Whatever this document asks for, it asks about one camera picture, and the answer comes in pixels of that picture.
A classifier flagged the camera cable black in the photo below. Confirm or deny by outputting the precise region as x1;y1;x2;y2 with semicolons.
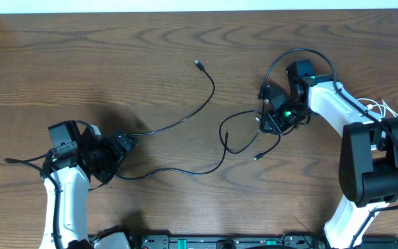
3;154;65;249
259;48;398;249

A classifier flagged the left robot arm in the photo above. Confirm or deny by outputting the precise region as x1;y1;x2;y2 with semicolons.
40;120;138;248

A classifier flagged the white cable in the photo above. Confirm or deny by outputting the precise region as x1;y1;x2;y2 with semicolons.
357;98;398;121

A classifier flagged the right camera cable black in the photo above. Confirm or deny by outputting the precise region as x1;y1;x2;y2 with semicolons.
259;48;398;249

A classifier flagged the left camera cable black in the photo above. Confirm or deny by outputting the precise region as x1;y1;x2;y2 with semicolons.
3;154;65;249

